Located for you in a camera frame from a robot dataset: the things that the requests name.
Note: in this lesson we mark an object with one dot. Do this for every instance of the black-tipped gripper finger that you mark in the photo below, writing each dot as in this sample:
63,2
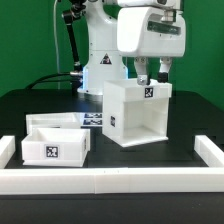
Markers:
165,66

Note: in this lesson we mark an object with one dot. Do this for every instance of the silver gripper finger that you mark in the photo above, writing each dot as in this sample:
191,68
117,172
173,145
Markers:
141,66

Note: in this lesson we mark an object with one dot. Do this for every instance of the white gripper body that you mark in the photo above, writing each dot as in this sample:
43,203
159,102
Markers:
141,32

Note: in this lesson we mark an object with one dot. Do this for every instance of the white drawer cabinet box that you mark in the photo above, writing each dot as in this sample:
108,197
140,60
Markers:
134,114

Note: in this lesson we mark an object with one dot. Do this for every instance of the white front drawer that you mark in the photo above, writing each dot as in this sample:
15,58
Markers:
56,147

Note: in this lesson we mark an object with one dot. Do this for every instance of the white drawer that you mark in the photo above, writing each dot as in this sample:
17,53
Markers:
67,120
56,147

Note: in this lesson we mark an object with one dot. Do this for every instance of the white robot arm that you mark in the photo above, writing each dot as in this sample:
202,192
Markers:
105,61

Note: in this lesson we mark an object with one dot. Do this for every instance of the white rear drawer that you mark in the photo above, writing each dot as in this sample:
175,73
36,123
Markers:
67,120

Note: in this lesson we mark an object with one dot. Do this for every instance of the white sheet with markers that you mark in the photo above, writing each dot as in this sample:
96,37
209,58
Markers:
89,119

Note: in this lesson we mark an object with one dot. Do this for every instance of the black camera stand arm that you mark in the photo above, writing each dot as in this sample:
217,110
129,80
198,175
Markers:
69,16

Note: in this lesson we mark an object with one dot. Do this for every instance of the white fence frame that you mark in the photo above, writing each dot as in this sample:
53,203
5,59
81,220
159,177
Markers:
209,178

